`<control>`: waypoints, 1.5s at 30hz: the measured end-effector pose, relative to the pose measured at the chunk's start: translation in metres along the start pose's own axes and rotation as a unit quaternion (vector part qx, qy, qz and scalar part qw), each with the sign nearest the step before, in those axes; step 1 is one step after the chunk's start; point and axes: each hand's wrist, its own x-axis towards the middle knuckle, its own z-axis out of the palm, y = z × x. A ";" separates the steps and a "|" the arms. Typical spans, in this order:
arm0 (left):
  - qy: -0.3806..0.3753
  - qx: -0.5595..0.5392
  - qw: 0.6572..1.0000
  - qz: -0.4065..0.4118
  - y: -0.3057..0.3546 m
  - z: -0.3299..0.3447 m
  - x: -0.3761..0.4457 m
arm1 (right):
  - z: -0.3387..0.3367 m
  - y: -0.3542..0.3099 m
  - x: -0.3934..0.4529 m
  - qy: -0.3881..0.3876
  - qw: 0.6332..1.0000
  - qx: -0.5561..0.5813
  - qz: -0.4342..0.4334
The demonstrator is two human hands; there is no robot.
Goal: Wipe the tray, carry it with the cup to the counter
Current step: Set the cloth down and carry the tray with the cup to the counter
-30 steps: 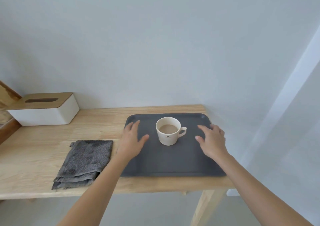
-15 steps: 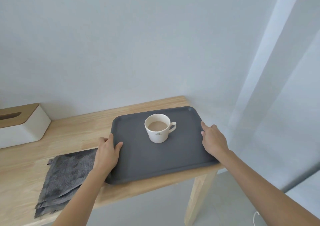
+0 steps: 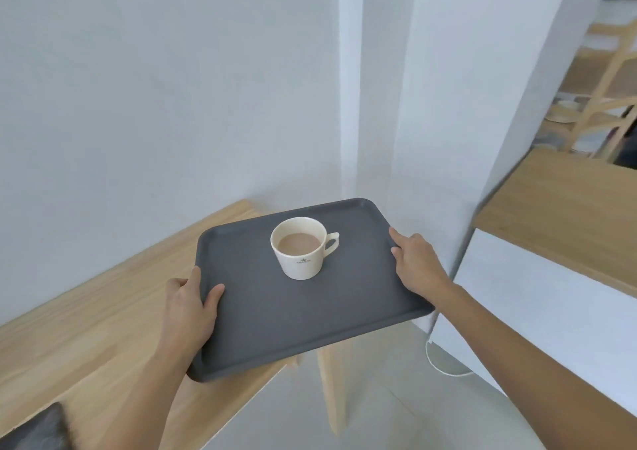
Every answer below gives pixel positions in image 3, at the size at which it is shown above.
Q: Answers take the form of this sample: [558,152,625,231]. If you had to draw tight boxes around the person's right hand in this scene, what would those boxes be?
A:
[388,227,456,302]

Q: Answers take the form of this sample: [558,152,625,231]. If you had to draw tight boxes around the person's left hand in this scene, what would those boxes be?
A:
[158,267,226,366]

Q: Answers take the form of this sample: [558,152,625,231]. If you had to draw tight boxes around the dark grey serving tray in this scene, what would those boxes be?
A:
[186,197,436,384]

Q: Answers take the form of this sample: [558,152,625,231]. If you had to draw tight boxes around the person's left forearm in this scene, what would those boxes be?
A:
[92,348,202,450]

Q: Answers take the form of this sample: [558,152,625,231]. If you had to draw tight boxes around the person's right forearm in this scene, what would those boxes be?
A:
[427,282,637,450]

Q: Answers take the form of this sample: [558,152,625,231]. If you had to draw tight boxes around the white ceramic cup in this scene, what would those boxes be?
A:
[270,217,340,281]

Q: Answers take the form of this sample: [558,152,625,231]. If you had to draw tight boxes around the light brown milky coffee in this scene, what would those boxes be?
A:
[278,233,319,256]

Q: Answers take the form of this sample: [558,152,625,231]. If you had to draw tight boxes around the light wooden table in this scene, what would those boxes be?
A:
[0,198,349,450]

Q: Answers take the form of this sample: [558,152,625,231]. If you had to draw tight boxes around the white counter with wooden top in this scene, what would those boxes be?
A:
[430,146,637,416]

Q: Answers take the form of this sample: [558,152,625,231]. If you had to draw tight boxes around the beige plate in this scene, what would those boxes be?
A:
[545,100,579,123]

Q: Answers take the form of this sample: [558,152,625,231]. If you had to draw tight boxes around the stack of white plates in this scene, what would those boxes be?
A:
[570,129,615,157]

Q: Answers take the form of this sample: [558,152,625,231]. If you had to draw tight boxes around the white cable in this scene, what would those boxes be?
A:
[424,310,476,378]

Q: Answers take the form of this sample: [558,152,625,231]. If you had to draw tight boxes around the light wooden shelf frame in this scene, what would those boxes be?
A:
[545,21,637,163]

